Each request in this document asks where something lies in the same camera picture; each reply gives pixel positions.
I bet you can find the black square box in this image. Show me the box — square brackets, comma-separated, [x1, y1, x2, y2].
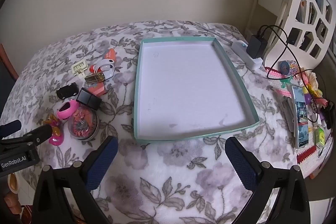
[76, 88, 102, 110]

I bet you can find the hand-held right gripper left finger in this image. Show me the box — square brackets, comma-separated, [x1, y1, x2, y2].
[31, 135, 118, 224]

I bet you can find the cream plastic socket frame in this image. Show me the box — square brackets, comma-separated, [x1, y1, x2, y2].
[72, 61, 88, 75]

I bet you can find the black charger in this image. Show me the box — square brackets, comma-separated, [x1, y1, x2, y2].
[247, 34, 266, 59]

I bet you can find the red toothed strip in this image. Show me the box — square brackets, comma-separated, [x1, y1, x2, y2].
[297, 145, 318, 164]

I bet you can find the pink beaded strip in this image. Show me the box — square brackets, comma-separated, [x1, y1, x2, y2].
[264, 67, 292, 97]

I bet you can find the pink and yellow toy figure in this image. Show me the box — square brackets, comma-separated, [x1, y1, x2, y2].
[43, 113, 64, 146]

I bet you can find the grey phone stand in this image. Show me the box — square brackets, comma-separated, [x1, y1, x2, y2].
[282, 97, 297, 133]

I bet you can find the pile of small colourful toys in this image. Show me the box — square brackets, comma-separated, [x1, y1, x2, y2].
[302, 69, 330, 130]

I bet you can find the round clear tin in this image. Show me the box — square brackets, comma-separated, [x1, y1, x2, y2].
[68, 106, 100, 140]

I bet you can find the black toy car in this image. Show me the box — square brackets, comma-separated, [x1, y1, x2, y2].
[56, 84, 79, 100]

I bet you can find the green eraser box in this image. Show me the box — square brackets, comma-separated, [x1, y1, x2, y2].
[314, 127, 325, 148]

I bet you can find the gold patterned box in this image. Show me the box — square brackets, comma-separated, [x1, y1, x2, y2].
[84, 72, 105, 83]

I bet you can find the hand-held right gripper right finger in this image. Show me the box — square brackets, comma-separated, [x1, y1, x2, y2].
[225, 136, 318, 224]

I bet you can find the white power strip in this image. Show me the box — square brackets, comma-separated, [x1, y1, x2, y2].
[231, 40, 263, 69]

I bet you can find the pink and blue eraser box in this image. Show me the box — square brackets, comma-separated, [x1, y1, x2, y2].
[88, 82, 108, 96]
[104, 48, 117, 60]

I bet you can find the smartphone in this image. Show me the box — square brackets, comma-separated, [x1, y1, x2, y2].
[291, 84, 309, 149]

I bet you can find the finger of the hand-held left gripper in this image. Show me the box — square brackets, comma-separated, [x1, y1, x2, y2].
[0, 120, 22, 138]
[1, 124, 53, 147]

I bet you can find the green bordered toy box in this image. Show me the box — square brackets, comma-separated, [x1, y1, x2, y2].
[134, 36, 259, 141]

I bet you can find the black cable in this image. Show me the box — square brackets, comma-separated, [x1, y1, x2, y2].
[259, 25, 315, 80]

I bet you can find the white cut-out shelf rack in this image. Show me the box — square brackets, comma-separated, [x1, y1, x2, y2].
[245, 0, 336, 67]

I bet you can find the orange bottle with white label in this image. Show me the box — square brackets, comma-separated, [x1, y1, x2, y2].
[89, 59, 116, 81]

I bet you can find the red-brown board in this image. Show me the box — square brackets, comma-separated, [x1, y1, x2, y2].
[0, 43, 19, 80]

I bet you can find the floral grey white blanket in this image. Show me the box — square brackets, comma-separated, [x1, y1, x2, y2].
[0, 20, 310, 224]

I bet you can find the pink oval toy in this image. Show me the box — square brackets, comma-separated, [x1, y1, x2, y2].
[57, 99, 79, 120]

